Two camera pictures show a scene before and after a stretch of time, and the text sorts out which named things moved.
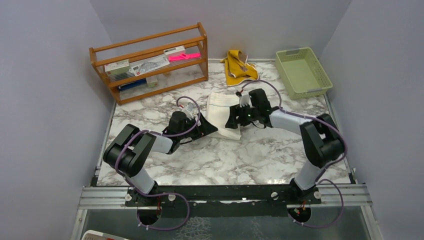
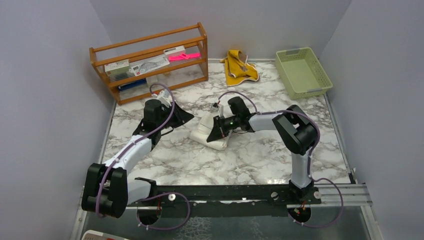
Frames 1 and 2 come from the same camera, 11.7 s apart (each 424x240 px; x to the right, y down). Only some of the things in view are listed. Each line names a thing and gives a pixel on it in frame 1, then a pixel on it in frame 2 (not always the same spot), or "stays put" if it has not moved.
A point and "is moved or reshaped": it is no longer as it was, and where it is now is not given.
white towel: [218, 105] is moved or reshaped
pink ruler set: [184, 56] stays put
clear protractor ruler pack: [143, 66] stays put
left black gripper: [205, 129] to [181, 116]
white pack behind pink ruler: [175, 51] stays put
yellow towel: [237, 69] stays put
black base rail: [222, 201] stays put
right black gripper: [235, 111] to [219, 130]
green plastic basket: [302, 73] stays put
